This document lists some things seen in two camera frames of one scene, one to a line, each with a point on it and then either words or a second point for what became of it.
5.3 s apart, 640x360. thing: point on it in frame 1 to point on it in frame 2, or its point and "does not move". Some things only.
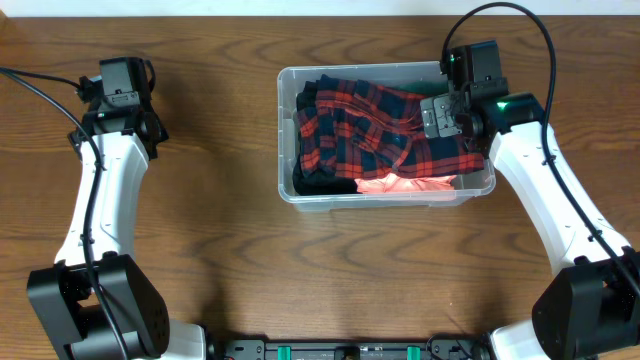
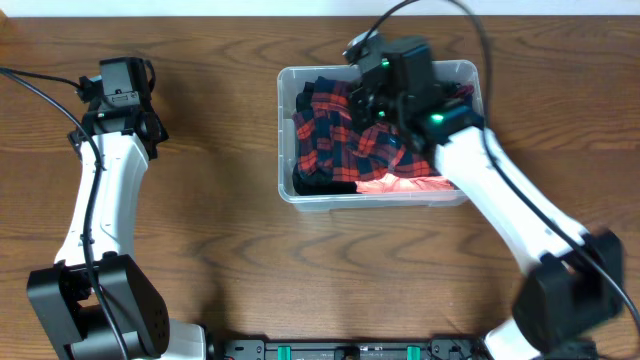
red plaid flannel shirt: x=359 y=130 does not move
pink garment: x=398 y=183 does not move
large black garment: x=322 y=184 does not move
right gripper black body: x=451 y=115 to x=382 y=106
